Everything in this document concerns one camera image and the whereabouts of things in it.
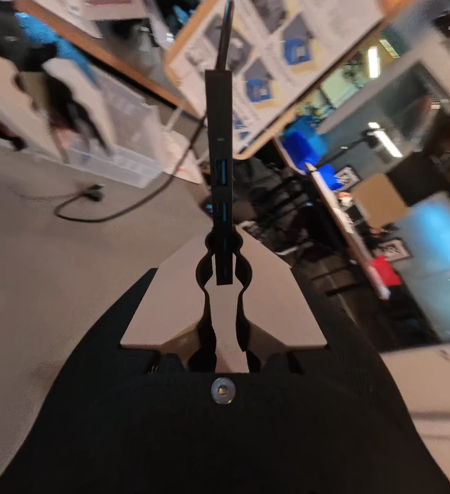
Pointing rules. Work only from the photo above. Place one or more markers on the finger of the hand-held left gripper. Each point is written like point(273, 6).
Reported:
point(8, 100)
point(78, 85)

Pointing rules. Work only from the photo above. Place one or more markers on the long wooden table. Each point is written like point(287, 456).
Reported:
point(286, 154)
point(344, 224)

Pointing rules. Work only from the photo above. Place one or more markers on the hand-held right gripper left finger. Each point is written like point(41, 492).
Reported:
point(163, 308)

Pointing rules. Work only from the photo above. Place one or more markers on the poster sign on wooden board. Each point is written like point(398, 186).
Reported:
point(286, 58)

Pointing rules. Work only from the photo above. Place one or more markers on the slim black usb hub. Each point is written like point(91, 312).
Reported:
point(220, 115)

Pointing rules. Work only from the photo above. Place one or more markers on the blue plastic bin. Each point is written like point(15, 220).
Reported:
point(329, 175)
point(302, 146)

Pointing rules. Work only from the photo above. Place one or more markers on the white sign stand base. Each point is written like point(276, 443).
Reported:
point(178, 154)

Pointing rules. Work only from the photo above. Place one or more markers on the small red bin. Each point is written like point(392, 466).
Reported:
point(385, 272)

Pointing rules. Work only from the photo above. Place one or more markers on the framed tag sign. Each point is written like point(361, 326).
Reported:
point(347, 177)
point(395, 250)

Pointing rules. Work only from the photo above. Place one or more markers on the black tripod light stand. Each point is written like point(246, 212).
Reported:
point(368, 135)

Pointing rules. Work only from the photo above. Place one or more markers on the clear plastic drawer box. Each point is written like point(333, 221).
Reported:
point(128, 135)

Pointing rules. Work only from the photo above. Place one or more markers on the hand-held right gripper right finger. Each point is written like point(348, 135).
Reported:
point(283, 308)

